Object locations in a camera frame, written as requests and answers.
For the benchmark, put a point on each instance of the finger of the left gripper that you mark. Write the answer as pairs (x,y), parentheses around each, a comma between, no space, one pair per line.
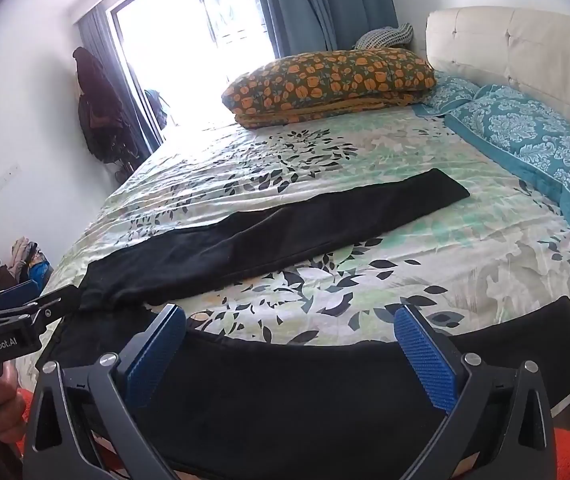
(18,295)
(44,309)

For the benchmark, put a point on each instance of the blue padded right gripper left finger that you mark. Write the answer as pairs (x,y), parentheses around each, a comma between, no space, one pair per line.
(60,443)

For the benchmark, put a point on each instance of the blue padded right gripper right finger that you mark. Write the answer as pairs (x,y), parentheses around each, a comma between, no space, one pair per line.
(497,419)

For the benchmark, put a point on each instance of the black pants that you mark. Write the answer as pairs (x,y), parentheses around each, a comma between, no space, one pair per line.
(228,408)

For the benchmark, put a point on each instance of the person's left hand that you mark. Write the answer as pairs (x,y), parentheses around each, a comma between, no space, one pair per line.
(12,406)

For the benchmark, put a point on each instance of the pile of clothes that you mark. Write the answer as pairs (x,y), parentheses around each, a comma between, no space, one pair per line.
(28,263)

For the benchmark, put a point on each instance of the floral leaf bedspread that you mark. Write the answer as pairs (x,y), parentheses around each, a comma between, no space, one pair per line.
(499,254)

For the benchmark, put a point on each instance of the dark curtain left of window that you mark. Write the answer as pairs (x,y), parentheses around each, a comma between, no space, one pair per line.
(98,32)

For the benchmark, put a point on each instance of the teal damask pillow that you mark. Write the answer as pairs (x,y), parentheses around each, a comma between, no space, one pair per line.
(521,134)

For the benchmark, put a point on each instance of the orange floral folded quilt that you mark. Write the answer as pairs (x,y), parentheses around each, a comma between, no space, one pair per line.
(315,85)

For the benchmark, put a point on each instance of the white tufted headboard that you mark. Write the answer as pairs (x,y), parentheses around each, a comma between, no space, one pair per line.
(528,50)

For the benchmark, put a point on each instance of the blue curtain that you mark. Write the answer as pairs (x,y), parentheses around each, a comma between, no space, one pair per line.
(297,26)

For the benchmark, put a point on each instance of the checkered grey pillow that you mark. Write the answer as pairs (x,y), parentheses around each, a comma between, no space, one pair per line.
(386,37)

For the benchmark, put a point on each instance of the white wall switch plate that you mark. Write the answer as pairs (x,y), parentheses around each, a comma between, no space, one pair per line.
(9,175)

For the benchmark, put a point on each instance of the dark clothes hanging on wall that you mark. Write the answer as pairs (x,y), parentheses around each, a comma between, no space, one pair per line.
(102,118)

